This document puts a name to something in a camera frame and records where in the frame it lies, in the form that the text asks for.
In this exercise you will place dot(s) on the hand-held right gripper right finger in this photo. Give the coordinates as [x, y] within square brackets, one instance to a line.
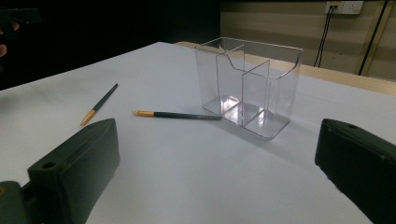
[358, 161]

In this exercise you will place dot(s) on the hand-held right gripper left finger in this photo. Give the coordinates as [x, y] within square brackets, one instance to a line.
[77, 168]

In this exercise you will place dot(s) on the dark pen with gold end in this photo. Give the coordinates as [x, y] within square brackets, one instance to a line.
[177, 115]
[100, 104]

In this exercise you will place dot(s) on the clear acrylic divided organizer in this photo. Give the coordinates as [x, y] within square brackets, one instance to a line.
[249, 90]

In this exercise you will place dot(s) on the black curtain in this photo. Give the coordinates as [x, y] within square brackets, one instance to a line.
[109, 31]

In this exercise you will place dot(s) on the beige panelled counter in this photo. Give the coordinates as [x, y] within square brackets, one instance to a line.
[274, 28]

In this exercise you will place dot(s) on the white wall socket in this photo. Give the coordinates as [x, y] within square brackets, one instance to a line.
[345, 7]

